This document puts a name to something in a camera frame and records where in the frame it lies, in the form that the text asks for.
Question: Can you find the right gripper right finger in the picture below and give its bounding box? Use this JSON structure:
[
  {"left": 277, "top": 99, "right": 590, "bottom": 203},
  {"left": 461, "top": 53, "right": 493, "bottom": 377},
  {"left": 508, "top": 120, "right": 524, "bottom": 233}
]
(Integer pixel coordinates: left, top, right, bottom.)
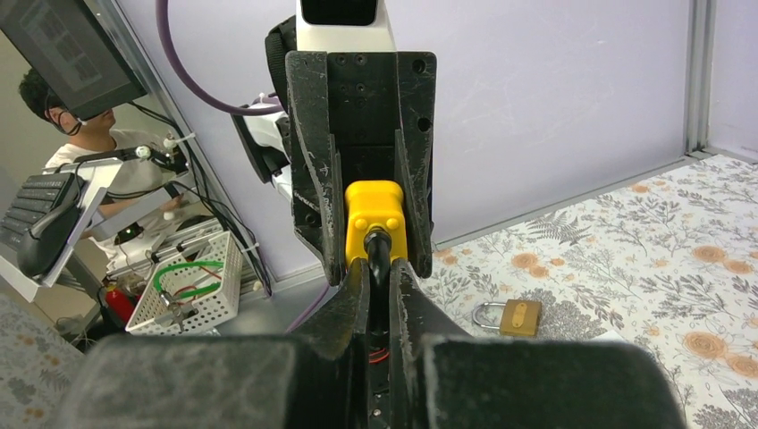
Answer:
[{"left": 388, "top": 259, "right": 685, "bottom": 428}]

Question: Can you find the floral tablecloth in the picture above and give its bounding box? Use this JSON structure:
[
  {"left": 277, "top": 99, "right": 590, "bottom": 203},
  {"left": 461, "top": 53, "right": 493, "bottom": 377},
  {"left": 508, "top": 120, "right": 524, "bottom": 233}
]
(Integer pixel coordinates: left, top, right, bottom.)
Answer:
[{"left": 420, "top": 156, "right": 757, "bottom": 428}]

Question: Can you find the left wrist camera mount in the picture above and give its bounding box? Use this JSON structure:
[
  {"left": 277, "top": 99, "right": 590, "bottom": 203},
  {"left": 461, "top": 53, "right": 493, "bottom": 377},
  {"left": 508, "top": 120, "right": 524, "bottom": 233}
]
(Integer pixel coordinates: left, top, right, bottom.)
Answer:
[{"left": 296, "top": 0, "right": 396, "bottom": 53}]

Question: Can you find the black keyboard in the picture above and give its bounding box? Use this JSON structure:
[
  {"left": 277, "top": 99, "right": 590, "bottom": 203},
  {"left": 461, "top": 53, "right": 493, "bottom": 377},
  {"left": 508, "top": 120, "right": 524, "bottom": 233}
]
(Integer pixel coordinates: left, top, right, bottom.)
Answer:
[{"left": 1, "top": 172, "right": 79, "bottom": 250}]

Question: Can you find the black computer mouse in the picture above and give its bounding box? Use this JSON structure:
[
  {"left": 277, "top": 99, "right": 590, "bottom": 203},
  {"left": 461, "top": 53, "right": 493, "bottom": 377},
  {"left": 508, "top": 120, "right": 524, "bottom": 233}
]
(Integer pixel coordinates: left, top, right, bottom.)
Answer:
[{"left": 16, "top": 202, "right": 80, "bottom": 278}]

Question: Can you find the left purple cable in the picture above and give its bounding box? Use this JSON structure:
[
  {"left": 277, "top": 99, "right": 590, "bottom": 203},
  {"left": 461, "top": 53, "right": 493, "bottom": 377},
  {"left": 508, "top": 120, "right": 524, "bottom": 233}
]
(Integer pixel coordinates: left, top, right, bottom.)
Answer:
[{"left": 155, "top": 0, "right": 285, "bottom": 118}]

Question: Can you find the black monitor screen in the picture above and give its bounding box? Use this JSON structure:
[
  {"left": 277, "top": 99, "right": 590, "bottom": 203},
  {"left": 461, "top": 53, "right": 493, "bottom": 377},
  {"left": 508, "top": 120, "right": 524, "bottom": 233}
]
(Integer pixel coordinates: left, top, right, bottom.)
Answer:
[{"left": 1, "top": 0, "right": 147, "bottom": 121}]

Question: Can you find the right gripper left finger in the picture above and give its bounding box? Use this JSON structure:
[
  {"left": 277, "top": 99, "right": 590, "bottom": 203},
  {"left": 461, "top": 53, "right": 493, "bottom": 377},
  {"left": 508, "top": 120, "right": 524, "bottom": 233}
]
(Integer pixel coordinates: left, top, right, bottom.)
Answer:
[{"left": 55, "top": 259, "right": 370, "bottom": 428}]

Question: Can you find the brass padlock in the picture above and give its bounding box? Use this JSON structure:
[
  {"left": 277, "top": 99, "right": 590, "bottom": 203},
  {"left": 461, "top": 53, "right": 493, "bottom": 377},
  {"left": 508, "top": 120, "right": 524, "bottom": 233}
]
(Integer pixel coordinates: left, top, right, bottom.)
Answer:
[{"left": 471, "top": 299, "right": 543, "bottom": 337}]

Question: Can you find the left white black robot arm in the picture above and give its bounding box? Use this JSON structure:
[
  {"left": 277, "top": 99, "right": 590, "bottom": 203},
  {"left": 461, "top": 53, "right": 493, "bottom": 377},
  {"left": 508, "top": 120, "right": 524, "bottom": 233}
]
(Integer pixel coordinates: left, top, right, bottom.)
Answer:
[{"left": 232, "top": 9, "right": 438, "bottom": 284}]

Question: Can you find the red fire extinguisher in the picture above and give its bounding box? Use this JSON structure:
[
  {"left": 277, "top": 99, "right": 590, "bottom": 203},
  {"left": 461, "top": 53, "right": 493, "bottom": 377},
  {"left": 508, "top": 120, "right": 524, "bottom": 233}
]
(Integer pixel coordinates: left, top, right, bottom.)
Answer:
[{"left": 104, "top": 285, "right": 136, "bottom": 325}]

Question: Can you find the yellow padlock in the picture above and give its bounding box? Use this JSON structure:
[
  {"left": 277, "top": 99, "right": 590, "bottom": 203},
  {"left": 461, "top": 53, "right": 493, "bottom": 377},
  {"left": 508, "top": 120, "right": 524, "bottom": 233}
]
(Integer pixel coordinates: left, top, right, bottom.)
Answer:
[{"left": 345, "top": 181, "right": 408, "bottom": 334}]

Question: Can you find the white plastic basket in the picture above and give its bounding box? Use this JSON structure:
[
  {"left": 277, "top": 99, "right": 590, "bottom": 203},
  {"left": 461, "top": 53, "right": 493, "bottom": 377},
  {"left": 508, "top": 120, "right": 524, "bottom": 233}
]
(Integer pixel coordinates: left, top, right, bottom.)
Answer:
[{"left": 125, "top": 232, "right": 243, "bottom": 336}]

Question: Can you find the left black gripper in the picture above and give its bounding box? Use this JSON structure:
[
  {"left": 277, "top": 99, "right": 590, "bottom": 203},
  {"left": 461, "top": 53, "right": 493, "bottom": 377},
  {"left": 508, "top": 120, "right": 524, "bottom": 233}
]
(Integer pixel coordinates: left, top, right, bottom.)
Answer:
[{"left": 285, "top": 51, "right": 436, "bottom": 286}]

